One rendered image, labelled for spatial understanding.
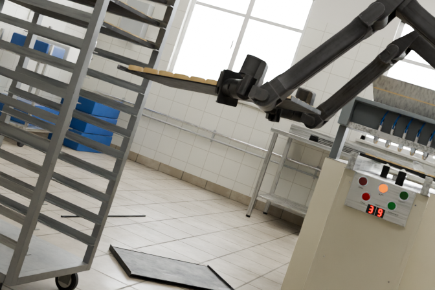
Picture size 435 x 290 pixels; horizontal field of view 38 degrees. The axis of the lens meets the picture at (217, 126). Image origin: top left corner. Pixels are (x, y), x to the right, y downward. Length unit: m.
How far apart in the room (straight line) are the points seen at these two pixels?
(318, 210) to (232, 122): 3.76
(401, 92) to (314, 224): 0.79
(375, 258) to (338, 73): 4.32
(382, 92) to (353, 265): 1.07
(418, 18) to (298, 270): 1.85
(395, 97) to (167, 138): 4.24
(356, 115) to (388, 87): 0.21
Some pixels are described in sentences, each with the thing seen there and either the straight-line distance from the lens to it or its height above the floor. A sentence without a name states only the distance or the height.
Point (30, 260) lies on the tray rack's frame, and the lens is 2.49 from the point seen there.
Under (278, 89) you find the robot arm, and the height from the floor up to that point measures 1.00.
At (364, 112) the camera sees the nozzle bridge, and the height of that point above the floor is 1.11.
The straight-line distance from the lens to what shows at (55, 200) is 2.71.
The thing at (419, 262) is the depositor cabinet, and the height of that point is 0.51.
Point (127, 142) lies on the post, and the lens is 2.54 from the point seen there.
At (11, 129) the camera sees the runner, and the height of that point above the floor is 0.60.
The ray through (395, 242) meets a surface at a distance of 2.57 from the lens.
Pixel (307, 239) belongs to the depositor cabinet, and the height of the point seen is 0.41.
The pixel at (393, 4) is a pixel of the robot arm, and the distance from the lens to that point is 1.80.
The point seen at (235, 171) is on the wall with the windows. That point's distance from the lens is 6.90.
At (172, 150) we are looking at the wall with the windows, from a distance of 7.18.
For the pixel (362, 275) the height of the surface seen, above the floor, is 0.47.
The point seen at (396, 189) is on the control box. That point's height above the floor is 0.82.
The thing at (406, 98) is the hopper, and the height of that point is 1.24.
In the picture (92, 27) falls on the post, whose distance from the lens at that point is 2.15.
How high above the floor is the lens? 0.91
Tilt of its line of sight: 2 degrees down
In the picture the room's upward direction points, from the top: 19 degrees clockwise
